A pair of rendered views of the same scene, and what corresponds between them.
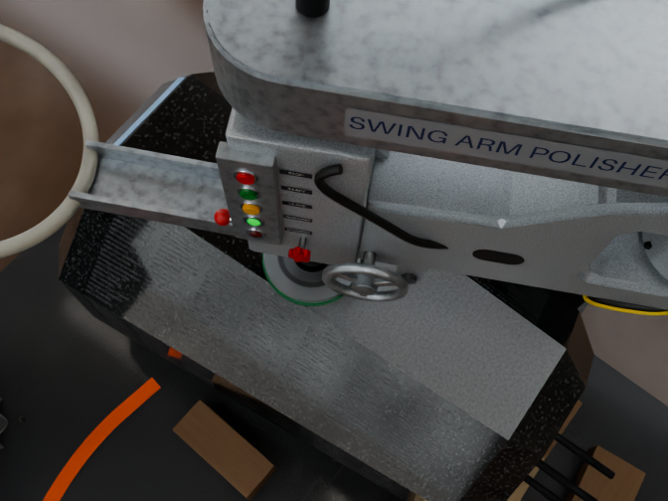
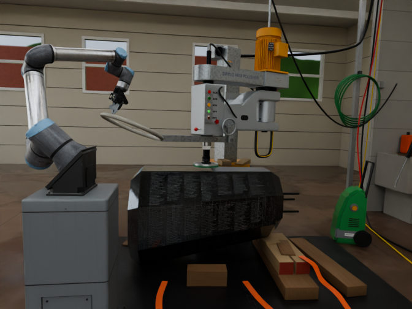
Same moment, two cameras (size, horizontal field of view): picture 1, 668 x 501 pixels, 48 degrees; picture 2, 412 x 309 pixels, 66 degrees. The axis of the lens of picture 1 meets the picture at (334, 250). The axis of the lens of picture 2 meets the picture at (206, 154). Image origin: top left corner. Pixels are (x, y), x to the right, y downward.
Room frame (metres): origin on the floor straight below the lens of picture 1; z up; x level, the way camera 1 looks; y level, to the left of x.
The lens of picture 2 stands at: (-1.53, 1.74, 1.24)
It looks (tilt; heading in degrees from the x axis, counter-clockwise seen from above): 6 degrees down; 321
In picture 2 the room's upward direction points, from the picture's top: 1 degrees clockwise
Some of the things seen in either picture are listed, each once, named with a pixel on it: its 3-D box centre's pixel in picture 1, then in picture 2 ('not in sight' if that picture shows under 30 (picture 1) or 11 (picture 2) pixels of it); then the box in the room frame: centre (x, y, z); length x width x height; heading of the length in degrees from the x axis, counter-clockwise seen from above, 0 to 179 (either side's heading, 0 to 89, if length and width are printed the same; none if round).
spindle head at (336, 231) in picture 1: (360, 165); (215, 111); (0.58, -0.03, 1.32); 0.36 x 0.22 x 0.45; 84
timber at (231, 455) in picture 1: (225, 449); (206, 274); (0.25, 0.28, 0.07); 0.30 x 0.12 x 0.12; 54
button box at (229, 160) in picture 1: (253, 199); (208, 105); (0.48, 0.13, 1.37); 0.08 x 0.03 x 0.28; 84
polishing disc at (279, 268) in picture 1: (312, 255); (206, 164); (0.59, 0.05, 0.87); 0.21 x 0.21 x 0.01
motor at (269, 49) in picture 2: not in sight; (268, 51); (0.51, -0.61, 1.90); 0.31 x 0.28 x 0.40; 174
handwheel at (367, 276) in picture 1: (368, 263); (226, 126); (0.46, -0.06, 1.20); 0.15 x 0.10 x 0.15; 84
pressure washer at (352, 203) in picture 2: not in sight; (351, 201); (0.07, -1.53, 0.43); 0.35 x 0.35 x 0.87; 41
